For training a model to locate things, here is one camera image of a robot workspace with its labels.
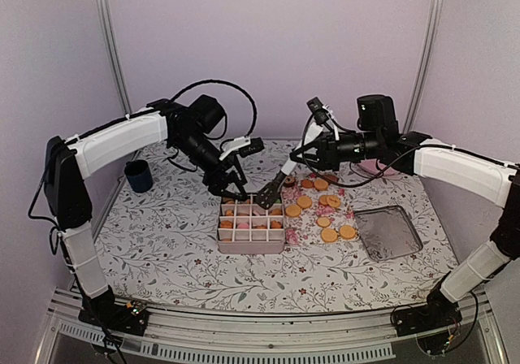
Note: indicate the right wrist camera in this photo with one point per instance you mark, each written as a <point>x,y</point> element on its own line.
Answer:
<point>323,120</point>

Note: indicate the silver tin lid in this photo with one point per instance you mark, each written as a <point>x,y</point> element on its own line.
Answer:
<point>387,233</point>

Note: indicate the pink plate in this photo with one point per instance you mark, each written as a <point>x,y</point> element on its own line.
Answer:
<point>374,166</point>

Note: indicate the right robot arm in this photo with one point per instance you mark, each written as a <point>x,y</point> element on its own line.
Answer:
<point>417,154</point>

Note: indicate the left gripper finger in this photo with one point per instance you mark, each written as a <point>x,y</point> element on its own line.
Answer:
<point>239,180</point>
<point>237,196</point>

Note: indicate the aluminium front rail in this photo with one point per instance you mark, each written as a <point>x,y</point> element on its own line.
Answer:
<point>177,334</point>

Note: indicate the metal serving tongs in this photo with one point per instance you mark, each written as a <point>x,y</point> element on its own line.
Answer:
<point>267,196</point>

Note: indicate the right aluminium frame post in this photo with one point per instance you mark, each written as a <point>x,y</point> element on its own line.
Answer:
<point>433,22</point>

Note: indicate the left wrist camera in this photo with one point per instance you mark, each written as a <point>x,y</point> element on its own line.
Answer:
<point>243,146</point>

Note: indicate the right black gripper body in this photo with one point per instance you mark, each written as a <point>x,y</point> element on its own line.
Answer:
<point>332,158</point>

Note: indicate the chocolate donut cookie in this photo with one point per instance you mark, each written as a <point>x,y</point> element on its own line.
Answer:
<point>289,182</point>

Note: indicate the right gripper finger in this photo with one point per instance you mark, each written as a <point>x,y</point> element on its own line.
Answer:
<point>312,164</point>
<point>306,150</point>

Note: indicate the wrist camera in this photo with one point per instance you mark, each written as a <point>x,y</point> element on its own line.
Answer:
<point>323,120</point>
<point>243,146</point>

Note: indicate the metal tin with white dividers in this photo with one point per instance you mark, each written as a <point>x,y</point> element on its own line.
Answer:
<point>265,236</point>

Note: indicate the left aluminium frame post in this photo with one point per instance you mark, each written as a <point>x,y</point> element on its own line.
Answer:
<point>104,14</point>

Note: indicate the dark blue cup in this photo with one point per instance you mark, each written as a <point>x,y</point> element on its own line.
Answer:
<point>139,176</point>

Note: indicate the aluminium frame post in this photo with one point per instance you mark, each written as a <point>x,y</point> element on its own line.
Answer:
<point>433,22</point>
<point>104,14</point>

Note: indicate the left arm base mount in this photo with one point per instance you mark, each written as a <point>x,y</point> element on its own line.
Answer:
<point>131,320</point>

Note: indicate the floral tablecloth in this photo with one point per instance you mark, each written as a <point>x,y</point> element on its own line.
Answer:
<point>178,245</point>

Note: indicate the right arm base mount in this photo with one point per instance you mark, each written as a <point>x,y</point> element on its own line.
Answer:
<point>408,320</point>

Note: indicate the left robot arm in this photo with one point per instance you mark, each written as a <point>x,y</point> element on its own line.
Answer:
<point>82,172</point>

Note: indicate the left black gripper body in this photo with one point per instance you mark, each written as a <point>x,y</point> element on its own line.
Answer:
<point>211,176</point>

